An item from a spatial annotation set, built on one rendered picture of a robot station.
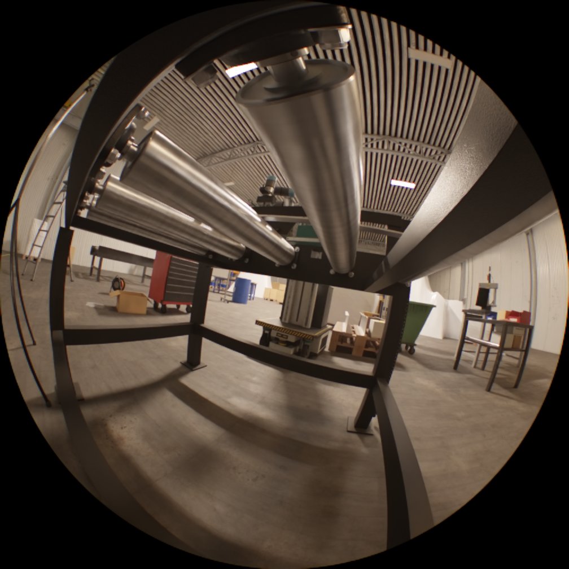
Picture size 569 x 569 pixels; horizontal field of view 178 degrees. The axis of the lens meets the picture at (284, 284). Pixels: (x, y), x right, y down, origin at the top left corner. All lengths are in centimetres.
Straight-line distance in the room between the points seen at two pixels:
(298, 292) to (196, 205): 185
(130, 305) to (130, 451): 213
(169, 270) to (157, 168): 251
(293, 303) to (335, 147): 205
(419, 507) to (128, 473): 76
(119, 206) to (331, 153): 58
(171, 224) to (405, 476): 96
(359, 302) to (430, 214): 395
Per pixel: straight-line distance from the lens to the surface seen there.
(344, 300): 424
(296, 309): 215
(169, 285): 285
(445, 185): 16
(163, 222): 69
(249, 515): 71
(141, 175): 36
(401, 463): 51
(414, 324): 323
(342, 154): 20
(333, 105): 16
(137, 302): 271
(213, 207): 43
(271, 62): 18
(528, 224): 32
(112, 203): 63
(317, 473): 85
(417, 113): 932
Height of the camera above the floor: 67
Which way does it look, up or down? 2 degrees up
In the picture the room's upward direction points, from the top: 11 degrees clockwise
